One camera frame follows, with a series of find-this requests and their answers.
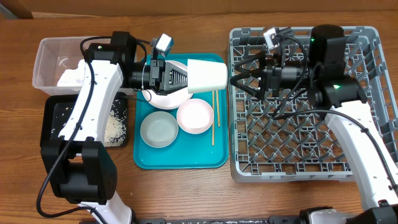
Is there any teal plastic tray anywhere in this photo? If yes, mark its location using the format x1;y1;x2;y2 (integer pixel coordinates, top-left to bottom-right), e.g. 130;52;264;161
132;53;229;170

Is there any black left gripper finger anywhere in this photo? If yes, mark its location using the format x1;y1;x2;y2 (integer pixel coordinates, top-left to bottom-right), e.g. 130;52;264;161
161;80;187;95
165;60;187;82

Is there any grey dishwasher rack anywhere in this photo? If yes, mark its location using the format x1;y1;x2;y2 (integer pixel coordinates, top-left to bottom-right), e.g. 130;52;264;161
228;26;397;182

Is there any pink bowl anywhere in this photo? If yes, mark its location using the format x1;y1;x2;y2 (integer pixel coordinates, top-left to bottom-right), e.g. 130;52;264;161
177;98;213;134

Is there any rice food waste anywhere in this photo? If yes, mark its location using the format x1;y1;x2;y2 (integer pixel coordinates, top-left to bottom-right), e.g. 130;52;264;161
51;99;127;147

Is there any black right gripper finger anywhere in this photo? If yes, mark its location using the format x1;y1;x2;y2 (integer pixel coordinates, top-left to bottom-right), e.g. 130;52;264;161
234;50;267;74
229;74;264;100

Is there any crumpled white tissue left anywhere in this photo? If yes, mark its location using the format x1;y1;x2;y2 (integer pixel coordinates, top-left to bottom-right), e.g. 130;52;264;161
57;59;86;87

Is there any white paper cup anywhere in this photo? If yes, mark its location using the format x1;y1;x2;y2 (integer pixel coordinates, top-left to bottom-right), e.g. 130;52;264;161
187;59;228;93

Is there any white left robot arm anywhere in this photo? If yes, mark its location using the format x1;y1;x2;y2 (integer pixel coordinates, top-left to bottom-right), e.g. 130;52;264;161
35;31;187;223

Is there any large pink plate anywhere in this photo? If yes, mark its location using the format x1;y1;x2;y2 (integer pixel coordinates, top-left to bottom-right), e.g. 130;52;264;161
141;60;194;110

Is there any black tray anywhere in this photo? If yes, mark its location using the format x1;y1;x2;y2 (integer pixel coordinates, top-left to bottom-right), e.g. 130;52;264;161
40;92;128;147

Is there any wooden chopstick right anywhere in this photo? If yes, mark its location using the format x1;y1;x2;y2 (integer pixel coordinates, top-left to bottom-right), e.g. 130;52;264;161
215;90;221;127

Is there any grey bowl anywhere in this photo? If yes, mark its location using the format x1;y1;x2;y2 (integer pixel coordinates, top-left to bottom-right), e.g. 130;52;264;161
140;111;179;148

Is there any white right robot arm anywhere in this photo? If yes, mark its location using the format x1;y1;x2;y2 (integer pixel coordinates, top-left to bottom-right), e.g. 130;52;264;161
229;24;397;223

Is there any wooden chopstick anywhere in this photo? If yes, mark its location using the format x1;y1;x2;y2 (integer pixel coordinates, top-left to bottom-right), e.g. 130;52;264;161
215;90;221;127
211;91;215;146

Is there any clear plastic waste bin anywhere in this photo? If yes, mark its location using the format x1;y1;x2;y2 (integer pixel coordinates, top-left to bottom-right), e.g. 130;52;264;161
32;36;137;96

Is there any wooden chopstick left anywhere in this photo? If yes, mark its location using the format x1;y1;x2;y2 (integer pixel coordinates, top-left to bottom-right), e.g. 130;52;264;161
211;91;215;146

